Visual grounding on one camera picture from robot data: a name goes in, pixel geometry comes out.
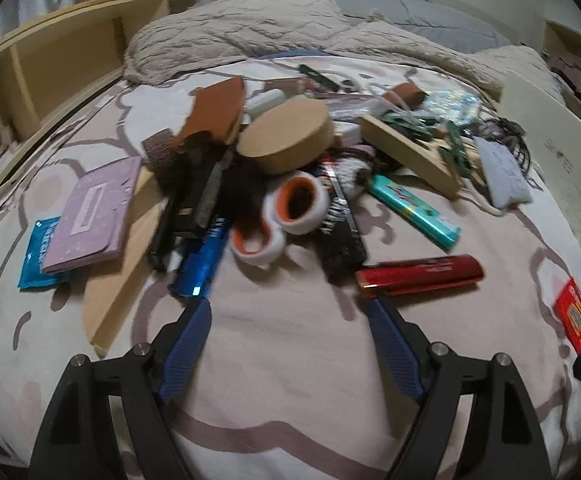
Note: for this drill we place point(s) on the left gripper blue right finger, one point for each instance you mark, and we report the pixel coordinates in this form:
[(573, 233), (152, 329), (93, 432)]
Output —
[(393, 347)]

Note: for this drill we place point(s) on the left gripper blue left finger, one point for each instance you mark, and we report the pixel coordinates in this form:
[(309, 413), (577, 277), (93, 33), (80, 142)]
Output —
[(182, 342)]

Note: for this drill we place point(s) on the teal rectangular packet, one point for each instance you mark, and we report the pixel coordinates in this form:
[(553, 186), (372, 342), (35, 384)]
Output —
[(421, 215)]

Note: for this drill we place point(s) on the orange white scissors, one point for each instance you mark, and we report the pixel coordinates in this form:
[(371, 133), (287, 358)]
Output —
[(293, 206)]

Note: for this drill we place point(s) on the blue shiny tube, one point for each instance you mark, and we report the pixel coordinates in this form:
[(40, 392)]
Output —
[(199, 265)]

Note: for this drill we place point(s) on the red shiny rectangular case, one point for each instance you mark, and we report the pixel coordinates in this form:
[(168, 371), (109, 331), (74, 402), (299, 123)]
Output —
[(407, 277)]

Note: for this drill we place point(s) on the light wooden board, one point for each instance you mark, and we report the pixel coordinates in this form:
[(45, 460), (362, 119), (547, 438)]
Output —
[(113, 285)]

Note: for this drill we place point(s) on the black cosmetic packet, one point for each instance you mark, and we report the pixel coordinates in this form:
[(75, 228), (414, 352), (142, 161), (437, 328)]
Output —
[(338, 241)]

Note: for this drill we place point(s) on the purple flat box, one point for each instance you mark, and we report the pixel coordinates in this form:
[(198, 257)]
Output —
[(94, 219)]

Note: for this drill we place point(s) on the blue sachet packet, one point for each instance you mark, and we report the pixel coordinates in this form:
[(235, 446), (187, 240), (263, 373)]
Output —
[(32, 275)]

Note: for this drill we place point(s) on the red small packet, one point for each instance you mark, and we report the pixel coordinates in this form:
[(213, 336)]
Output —
[(568, 309)]

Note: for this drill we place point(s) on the grey text pouch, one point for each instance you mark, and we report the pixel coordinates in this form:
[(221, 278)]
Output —
[(506, 183)]

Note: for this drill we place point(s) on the wooden block stand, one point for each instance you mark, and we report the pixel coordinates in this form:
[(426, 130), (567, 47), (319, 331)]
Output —
[(426, 163)]

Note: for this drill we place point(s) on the green circuit board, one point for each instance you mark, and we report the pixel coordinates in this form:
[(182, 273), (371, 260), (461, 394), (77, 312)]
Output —
[(453, 152)]

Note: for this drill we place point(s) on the brown leather pouch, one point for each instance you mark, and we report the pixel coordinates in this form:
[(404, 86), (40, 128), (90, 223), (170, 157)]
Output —
[(217, 113)]

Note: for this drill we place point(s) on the round cork box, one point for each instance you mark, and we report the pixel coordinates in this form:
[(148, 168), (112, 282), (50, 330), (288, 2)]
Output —
[(288, 137)]

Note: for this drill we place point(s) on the white storage box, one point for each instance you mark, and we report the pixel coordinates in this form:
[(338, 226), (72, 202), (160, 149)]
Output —
[(553, 136)]

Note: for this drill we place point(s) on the floral fabric pouch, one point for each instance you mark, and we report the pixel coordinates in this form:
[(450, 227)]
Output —
[(456, 106)]

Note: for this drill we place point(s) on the wooden shelf unit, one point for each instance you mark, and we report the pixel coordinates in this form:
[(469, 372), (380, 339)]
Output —
[(51, 65)]

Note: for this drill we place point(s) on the beige fluffy blanket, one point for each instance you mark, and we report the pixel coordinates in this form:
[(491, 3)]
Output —
[(229, 31)]

